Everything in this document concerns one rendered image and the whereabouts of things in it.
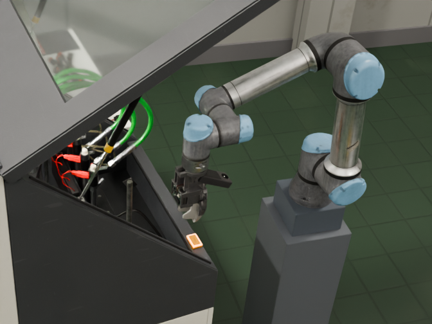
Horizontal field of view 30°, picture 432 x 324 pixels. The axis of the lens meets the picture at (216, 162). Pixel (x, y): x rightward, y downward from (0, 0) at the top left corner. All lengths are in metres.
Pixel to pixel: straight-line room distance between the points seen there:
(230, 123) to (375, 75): 0.42
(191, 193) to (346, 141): 0.49
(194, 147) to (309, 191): 0.63
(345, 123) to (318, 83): 2.65
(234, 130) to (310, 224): 0.65
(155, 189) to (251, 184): 1.58
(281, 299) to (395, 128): 2.07
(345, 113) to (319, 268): 0.71
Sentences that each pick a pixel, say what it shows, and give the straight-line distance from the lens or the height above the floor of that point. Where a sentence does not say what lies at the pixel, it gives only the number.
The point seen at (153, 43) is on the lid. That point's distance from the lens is 1.85.
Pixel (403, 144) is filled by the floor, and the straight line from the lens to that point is 4.63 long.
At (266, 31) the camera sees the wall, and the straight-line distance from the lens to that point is 5.08.
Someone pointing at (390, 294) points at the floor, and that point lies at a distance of 3.75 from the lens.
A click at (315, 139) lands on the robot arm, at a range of 2.60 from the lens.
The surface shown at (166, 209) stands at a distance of 2.53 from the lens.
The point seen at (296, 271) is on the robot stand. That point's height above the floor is 0.66.
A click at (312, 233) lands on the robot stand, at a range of 2.74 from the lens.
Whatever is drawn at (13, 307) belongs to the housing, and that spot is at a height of 1.03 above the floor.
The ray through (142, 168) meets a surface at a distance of 2.68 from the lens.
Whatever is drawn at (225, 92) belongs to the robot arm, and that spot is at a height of 1.40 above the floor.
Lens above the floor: 2.65
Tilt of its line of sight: 39 degrees down
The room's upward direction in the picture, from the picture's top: 6 degrees clockwise
